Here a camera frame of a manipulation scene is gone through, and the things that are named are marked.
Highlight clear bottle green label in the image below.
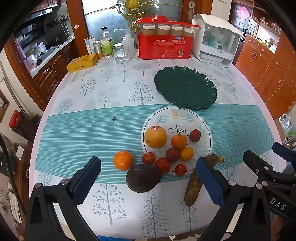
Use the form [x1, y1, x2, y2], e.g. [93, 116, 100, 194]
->
[100, 27, 115, 58]

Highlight red wall decoration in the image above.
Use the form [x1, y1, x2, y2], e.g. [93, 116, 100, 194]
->
[239, 7, 250, 20]

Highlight brown overripe banana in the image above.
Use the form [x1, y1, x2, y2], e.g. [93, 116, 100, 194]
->
[184, 154, 225, 207]

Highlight large yellow grapefruit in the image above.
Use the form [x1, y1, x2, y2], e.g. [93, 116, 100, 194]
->
[144, 125, 167, 149]

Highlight clear ribbed glass cup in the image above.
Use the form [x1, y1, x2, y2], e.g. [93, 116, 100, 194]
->
[113, 45, 130, 64]

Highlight red paper cup package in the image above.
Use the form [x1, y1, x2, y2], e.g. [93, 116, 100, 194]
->
[138, 32, 194, 59]

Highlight red cherry tomato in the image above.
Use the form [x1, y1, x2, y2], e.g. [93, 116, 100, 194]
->
[142, 152, 155, 164]
[175, 164, 187, 176]
[155, 158, 171, 173]

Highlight orange mandarin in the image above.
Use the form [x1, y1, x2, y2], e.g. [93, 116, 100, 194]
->
[113, 151, 134, 171]

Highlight wooden wall cabinets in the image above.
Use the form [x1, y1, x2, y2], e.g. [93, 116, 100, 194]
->
[235, 30, 296, 121]

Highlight dark red plum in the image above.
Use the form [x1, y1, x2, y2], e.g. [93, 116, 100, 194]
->
[166, 148, 181, 162]
[190, 129, 201, 142]

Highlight red container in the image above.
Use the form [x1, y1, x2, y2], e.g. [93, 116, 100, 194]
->
[9, 110, 20, 128]

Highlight small yellow orange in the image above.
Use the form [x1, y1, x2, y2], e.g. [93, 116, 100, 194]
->
[180, 147, 195, 161]

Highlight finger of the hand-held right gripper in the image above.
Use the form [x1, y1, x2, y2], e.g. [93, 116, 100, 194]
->
[243, 150, 296, 186]
[272, 142, 296, 164]

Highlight dark green scalloped plate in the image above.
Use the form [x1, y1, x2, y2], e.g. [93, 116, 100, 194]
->
[154, 65, 218, 110]

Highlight metal can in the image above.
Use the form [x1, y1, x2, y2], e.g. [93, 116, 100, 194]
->
[94, 40, 104, 59]

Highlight dark avocado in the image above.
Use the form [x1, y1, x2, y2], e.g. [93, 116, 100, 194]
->
[126, 164, 162, 193]

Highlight white printed round plate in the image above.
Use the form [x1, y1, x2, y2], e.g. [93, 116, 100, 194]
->
[141, 107, 213, 175]

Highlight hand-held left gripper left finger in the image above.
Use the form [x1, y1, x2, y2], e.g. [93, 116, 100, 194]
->
[24, 156, 102, 241]

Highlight white plastic bottle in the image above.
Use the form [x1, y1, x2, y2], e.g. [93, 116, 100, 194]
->
[122, 34, 135, 56]

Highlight gold door ornament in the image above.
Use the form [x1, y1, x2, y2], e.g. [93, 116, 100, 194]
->
[117, 0, 154, 30]

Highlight clear plastic bag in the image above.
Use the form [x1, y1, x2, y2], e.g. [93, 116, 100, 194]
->
[279, 114, 296, 137]

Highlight frosted glass door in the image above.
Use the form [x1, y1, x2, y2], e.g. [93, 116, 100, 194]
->
[82, 0, 185, 51]

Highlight yellow tin box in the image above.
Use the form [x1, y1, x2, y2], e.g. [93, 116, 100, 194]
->
[66, 53, 98, 74]

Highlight white cup storage cabinet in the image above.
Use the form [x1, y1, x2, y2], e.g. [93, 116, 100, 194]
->
[192, 13, 248, 68]

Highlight wooden kitchen counter cabinet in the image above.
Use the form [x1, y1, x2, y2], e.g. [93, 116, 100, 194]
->
[30, 38, 79, 107]

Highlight white carton box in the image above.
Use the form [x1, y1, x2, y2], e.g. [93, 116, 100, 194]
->
[84, 36, 96, 55]

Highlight orange with stem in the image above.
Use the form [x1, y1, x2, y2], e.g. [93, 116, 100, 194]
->
[171, 134, 187, 149]

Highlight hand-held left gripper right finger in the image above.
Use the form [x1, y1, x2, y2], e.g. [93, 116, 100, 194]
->
[195, 156, 272, 241]

